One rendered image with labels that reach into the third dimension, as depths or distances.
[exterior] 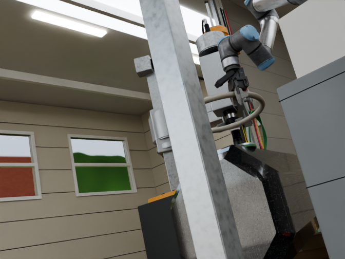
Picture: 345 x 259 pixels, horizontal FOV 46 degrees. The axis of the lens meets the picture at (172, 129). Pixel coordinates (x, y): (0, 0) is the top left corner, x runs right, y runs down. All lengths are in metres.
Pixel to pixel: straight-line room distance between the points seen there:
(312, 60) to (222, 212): 1.01
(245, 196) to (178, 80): 1.47
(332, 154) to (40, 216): 7.49
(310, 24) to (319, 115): 0.41
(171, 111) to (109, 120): 9.40
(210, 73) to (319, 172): 1.45
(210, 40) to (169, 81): 1.94
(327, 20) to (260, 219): 1.13
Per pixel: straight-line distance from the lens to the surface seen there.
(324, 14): 1.83
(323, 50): 1.80
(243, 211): 2.41
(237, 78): 2.03
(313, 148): 1.66
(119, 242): 9.60
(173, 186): 3.56
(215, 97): 1.99
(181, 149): 0.98
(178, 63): 1.03
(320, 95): 1.67
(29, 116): 9.22
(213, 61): 2.92
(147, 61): 3.83
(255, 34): 2.05
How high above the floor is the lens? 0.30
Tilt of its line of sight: 16 degrees up
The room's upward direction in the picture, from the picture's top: 13 degrees counter-clockwise
